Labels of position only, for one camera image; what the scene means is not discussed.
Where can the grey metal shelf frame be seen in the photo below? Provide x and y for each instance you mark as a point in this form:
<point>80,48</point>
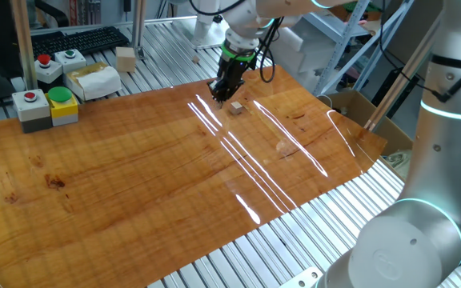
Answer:
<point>340,44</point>

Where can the aluminium arm base plate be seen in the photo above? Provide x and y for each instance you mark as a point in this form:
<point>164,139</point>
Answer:
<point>304,278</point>

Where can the black keyboard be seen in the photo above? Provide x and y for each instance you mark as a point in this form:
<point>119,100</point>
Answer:
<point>82,40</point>

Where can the slanted tan rod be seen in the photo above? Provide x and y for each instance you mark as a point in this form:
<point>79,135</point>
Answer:
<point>398,82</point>

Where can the tan upright post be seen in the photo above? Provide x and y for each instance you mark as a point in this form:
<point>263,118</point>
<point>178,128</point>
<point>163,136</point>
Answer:
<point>24,48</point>

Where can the black case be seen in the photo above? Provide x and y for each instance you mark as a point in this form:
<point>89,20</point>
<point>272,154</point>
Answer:
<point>390,88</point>

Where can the small green button box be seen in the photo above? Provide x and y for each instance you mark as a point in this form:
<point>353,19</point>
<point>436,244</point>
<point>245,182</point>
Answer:
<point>74,62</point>

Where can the large wooden cube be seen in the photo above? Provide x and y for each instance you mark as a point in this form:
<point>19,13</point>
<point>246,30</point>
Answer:
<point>125,60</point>

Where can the tiny wooden piece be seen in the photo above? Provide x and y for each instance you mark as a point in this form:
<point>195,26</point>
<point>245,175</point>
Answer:
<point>195,59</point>

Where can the glossy wood-grain mat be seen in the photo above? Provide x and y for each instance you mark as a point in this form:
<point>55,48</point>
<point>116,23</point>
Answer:
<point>134,180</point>

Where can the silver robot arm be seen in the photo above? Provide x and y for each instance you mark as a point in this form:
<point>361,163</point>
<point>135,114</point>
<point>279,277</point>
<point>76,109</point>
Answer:
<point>446,160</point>

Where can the black chair armrest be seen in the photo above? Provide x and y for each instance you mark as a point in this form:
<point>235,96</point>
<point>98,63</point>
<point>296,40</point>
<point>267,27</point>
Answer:
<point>56,14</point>

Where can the grey red button box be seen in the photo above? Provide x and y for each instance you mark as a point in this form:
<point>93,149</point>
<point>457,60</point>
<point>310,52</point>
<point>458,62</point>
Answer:
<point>32,112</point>

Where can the plastic bag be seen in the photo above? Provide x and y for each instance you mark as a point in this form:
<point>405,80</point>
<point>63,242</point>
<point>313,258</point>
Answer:
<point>398,162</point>

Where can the tissue box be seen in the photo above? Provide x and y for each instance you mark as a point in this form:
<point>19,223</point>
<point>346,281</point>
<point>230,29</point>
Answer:
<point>94,82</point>

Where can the aluminium upright post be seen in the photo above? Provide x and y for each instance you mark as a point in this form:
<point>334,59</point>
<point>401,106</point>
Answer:
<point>137,28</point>

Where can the small wooden block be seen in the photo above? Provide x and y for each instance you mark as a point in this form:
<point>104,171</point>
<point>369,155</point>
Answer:
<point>236,108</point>

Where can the brown wooden cabinet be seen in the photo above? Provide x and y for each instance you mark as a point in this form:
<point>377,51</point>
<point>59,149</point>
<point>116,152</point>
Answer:
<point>406,36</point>

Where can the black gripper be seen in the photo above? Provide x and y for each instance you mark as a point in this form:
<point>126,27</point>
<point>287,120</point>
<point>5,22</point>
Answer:
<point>232,72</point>

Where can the white stand base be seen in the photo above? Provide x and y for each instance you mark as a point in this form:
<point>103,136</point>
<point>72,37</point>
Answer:
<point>204,36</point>

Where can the yellow green mushroom button box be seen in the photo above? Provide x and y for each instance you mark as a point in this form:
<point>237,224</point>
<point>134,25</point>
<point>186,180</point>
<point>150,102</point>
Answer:
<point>63,108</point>

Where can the small red button box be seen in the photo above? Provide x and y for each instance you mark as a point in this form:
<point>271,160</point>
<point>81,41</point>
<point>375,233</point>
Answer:
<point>48,72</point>

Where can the cardboard box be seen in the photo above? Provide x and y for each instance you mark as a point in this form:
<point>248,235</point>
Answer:
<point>358,108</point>

